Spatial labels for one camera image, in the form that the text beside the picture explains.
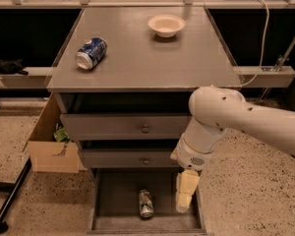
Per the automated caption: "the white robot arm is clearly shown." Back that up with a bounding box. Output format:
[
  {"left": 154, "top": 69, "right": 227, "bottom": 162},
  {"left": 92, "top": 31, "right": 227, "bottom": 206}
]
[{"left": 170, "top": 87, "right": 295, "bottom": 212}]

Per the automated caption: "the grey bottom drawer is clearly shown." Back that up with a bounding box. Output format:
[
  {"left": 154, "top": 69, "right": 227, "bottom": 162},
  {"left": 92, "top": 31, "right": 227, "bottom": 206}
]
[{"left": 87, "top": 168, "right": 207, "bottom": 236}]

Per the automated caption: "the cardboard box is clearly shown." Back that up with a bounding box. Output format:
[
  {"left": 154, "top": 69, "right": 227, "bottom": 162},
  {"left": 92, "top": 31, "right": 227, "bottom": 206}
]
[{"left": 28, "top": 94, "right": 81, "bottom": 173}]

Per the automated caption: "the grey top drawer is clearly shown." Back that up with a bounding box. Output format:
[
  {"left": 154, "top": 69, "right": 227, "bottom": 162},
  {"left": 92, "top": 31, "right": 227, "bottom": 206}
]
[{"left": 60, "top": 113, "right": 190, "bottom": 142}]

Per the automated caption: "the white cable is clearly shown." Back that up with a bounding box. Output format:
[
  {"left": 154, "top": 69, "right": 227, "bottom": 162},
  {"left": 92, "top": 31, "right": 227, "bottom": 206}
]
[{"left": 240, "top": 0, "right": 270, "bottom": 88}]

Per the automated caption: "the white paper bowl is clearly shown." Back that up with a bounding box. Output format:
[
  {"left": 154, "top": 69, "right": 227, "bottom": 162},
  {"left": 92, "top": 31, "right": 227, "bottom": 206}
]
[{"left": 147, "top": 15, "right": 185, "bottom": 38}]

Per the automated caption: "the black floor rail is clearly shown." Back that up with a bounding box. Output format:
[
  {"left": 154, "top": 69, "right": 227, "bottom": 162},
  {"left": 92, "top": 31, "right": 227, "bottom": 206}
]
[{"left": 0, "top": 159, "right": 31, "bottom": 234}]

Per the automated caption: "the blue soda can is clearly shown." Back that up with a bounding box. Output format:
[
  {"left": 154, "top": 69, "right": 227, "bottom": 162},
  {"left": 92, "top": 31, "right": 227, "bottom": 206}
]
[{"left": 75, "top": 37, "right": 107, "bottom": 70}]

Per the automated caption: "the metal support strut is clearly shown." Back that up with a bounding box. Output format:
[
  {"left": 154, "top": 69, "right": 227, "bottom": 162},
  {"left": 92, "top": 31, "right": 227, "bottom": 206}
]
[{"left": 272, "top": 36, "right": 295, "bottom": 72}]

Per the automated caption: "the grey drawer cabinet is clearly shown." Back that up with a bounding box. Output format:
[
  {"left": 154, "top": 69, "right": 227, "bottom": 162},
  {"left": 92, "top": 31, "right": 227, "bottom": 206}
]
[{"left": 46, "top": 6, "right": 243, "bottom": 179}]

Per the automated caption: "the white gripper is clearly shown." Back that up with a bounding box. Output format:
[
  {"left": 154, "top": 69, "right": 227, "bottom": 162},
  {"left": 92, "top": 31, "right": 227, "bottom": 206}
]
[{"left": 170, "top": 137, "right": 213, "bottom": 212}]

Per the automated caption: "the black object on ledge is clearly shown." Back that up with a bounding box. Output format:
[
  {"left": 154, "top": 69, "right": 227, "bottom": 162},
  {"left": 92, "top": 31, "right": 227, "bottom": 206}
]
[{"left": 0, "top": 59, "right": 29, "bottom": 76}]

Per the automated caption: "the green snack bag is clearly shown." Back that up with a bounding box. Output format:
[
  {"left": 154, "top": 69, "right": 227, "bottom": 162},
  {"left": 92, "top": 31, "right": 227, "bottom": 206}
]
[{"left": 53, "top": 125, "right": 70, "bottom": 143}]

